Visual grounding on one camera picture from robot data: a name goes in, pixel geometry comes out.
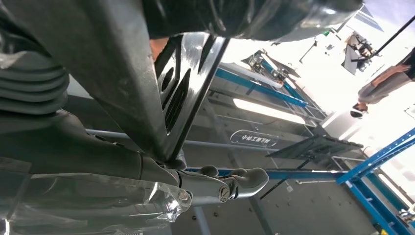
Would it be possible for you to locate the blue metal shelf rack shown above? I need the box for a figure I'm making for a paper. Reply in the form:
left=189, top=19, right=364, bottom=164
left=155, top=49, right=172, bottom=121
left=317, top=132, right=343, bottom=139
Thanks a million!
left=336, top=127, right=415, bottom=235

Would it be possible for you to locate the clear oval sign plate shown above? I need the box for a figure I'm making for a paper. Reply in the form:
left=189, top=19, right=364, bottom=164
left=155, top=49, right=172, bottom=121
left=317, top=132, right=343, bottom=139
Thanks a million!
left=229, top=129, right=280, bottom=149

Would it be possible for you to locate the blue metal beam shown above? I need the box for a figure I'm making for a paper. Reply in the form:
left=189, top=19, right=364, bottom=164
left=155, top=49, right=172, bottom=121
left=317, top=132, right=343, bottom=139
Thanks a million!
left=215, top=67, right=309, bottom=108

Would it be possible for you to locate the person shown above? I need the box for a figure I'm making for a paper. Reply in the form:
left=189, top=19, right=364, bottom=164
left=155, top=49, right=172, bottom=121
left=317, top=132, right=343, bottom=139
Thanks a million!
left=349, top=47, right=415, bottom=119

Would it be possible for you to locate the black pole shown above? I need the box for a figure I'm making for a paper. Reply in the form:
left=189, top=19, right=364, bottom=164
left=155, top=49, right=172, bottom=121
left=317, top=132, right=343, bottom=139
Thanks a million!
left=351, top=14, right=415, bottom=63

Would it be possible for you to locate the grey metal rail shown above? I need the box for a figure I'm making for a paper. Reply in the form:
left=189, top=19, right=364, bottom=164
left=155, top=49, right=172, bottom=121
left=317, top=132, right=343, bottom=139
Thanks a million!
left=85, top=128, right=280, bottom=154

